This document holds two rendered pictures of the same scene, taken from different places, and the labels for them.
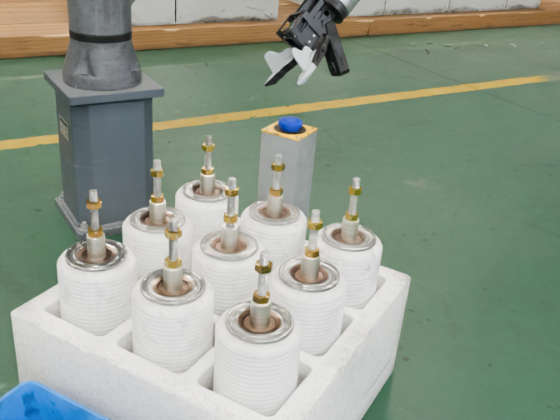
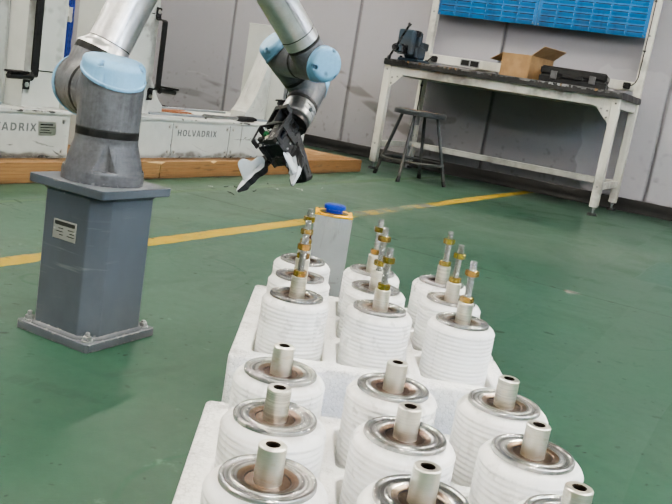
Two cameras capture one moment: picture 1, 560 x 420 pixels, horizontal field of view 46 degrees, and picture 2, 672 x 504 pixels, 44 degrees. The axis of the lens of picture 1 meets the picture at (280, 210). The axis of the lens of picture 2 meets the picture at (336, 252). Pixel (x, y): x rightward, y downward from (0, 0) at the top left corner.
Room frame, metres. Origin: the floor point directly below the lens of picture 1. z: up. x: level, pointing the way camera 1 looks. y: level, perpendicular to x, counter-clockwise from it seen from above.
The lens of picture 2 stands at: (-0.30, 0.74, 0.55)
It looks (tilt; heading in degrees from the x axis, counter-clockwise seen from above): 11 degrees down; 331
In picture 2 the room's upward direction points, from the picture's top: 9 degrees clockwise
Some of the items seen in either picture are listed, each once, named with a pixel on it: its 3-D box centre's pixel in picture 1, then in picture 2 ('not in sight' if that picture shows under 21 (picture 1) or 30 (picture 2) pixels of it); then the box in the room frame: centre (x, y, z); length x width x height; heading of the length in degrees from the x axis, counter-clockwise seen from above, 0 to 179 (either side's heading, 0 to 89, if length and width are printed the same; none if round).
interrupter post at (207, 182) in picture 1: (207, 182); not in sight; (0.91, 0.11, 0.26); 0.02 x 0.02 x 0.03
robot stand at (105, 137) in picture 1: (106, 149); (94, 256); (1.28, 0.37, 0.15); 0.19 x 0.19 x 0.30; 33
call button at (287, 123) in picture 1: (290, 125); (334, 209); (1.05, -0.01, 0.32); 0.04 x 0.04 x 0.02
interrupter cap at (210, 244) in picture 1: (229, 246); (375, 288); (0.75, 0.06, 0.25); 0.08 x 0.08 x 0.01
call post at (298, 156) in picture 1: (282, 213); (320, 294); (1.05, 0.00, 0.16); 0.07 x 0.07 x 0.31; 62
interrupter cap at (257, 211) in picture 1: (274, 212); (372, 271); (0.86, 0.01, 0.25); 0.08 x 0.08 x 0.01
